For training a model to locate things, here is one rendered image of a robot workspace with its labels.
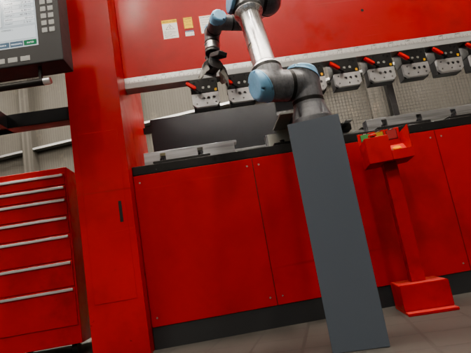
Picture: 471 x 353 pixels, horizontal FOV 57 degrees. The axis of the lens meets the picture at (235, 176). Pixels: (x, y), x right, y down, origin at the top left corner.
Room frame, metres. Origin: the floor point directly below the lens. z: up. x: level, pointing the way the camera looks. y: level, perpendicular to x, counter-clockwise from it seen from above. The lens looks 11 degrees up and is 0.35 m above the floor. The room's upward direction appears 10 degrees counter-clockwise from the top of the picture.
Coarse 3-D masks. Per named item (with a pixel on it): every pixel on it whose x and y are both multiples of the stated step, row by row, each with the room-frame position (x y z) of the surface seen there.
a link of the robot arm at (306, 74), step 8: (296, 64) 1.50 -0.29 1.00; (304, 64) 1.48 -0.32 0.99; (312, 64) 1.50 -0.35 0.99; (296, 72) 1.47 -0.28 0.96; (304, 72) 1.48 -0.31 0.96; (312, 72) 1.49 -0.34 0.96; (296, 80) 1.46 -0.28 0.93; (304, 80) 1.47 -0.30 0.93; (312, 80) 1.48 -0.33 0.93; (296, 88) 1.47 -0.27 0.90; (304, 88) 1.48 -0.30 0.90; (312, 88) 1.48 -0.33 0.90; (320, 88) 1.51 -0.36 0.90; (296, 96) 1.50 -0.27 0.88; (304, 96) 1.48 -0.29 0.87
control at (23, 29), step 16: (0, 0) 1.59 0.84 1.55; (16, 0) 1.59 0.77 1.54; (32, 0) 1.60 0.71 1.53; (0, 16) 1.59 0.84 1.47; (16, 16) 1.59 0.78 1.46; (32, 16) 1.60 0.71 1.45; (0, 32) 1.59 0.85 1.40; (16, 32) 1.59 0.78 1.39; (32, 32) 1.60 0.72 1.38; (0, 48) 1.59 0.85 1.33
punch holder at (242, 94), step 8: (248, 72) 2.25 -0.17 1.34; (232, 80) 2.24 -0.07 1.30; (240, 80) 2.24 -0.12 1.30; (232, 88) 2.24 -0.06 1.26; (240, 88) 2.24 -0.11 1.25; (248, 88) 2.24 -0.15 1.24; (232, 96) 2.24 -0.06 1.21; (240, 96) 2.24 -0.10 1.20; (248, 96) 2.24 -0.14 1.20; (232, 104) 2.27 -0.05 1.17; (240, 104) 2.29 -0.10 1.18; (248, 104) 2.31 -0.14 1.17
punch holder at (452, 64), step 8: (440, 48) 2.33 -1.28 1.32; (448, 48) 2.33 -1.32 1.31; (456, 48) 2.33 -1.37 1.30; (432, 56) 2.34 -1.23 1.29; (440, 56) 2.33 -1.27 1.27; (456, 56) 2.33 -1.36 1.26; (432, 64) 2.37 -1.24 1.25; (440, 64) 2.32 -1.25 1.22; (448, 64) 2.33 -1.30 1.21; (456, 64) 2.33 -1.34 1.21; (432, 72) 2.39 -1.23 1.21; (440, 72) 2.34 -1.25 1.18; (448, 72) 2.34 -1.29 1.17; (456, 72) 2.37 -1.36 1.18
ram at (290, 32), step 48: (144, 0) 2.21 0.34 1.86; (192, 0) 2.23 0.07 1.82; (288, 0) 2.27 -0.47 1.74; (336, 0) 2.29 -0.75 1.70; (384, 0) 2.31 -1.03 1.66; (432, 0) 2.33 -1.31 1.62; (144, 48) 2.21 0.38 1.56; (192, 48) 2.23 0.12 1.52; (240, 48) 2.25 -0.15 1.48; (288, 48) 2.27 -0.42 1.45; (336, 48) 2.29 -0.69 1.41; (384, 48) 2.31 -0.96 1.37
